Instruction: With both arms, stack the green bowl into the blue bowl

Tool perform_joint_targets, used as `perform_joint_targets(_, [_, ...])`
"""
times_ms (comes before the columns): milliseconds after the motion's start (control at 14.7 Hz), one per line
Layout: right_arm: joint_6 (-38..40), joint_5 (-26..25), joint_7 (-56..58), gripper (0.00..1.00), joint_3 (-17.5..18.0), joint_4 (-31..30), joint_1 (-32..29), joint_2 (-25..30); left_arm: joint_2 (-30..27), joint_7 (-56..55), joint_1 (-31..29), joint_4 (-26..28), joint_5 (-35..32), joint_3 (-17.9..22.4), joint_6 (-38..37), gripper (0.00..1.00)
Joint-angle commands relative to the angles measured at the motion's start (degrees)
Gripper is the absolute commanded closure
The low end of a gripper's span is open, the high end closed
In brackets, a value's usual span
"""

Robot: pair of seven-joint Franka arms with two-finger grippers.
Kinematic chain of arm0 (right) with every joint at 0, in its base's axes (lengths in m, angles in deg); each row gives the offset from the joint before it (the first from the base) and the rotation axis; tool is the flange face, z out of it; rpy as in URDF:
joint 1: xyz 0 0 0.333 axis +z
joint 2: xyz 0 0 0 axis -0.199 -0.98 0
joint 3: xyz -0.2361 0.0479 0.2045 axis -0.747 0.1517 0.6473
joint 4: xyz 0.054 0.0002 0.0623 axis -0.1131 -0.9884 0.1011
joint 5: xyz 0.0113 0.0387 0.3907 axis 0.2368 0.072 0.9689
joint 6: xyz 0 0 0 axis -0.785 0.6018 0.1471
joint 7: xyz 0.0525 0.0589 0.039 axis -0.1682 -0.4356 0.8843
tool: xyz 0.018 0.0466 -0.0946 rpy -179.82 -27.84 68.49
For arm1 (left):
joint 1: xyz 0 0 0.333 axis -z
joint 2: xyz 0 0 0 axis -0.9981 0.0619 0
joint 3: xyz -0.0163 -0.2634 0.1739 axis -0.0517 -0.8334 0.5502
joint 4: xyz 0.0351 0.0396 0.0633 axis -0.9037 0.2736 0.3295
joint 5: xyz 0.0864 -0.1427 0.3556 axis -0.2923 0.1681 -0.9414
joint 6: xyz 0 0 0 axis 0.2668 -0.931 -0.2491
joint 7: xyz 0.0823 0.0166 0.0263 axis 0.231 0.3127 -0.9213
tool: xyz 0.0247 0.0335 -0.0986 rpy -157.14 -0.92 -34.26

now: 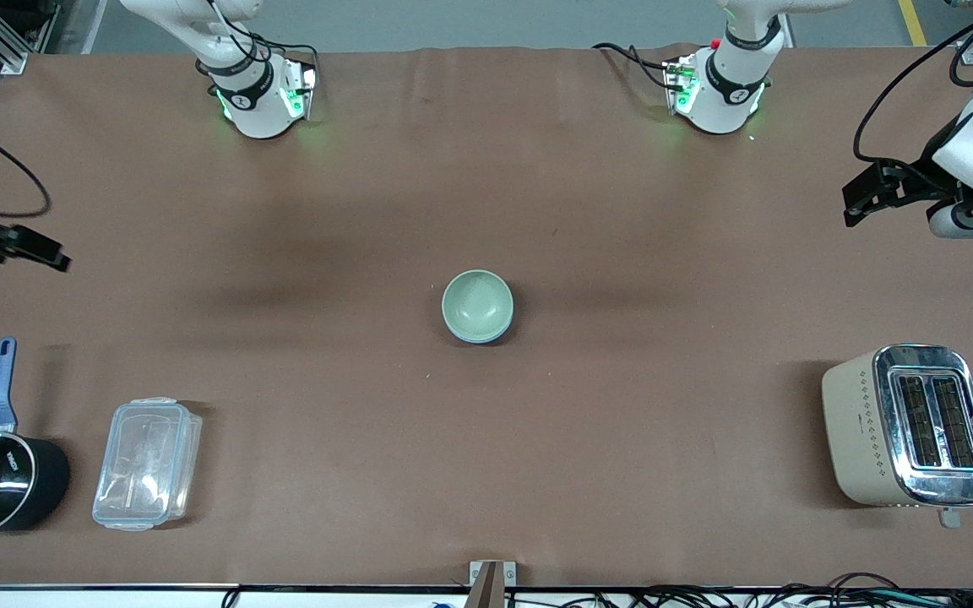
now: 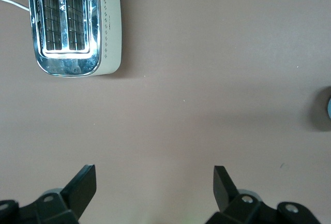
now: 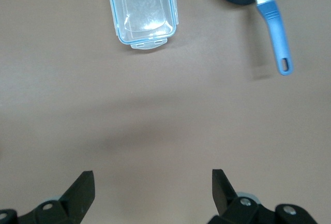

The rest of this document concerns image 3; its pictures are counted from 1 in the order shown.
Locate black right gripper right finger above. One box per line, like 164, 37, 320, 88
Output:
207, 168, 321, 224

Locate clear plastic lidded container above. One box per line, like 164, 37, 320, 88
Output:
104, 0, 180, 52

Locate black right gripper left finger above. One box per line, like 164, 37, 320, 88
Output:
0, 170, 95, 224

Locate black saucepan blue handle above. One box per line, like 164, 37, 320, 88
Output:
210, 0, 296, 77

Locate brown table cover sheet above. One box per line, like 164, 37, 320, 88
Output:
0, 0, 331, 224

